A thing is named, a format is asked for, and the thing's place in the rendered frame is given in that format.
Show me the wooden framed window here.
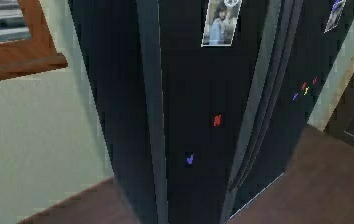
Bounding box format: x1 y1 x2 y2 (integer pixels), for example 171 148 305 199
0 0 69 84

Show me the black fridge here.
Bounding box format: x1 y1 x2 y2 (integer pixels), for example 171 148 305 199
68 0 354 224

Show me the dark brown cupboard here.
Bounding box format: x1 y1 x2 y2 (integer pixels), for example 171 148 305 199
324 43 354 155

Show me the small tilted photo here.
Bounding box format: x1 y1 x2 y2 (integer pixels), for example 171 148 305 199
323 0 347 34

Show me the grey fridge handle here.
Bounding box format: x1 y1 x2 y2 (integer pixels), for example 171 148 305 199
136 0 170 224
219 0 284 224

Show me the photo of a person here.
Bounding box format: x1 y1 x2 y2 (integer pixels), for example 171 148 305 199
200 0 243 48

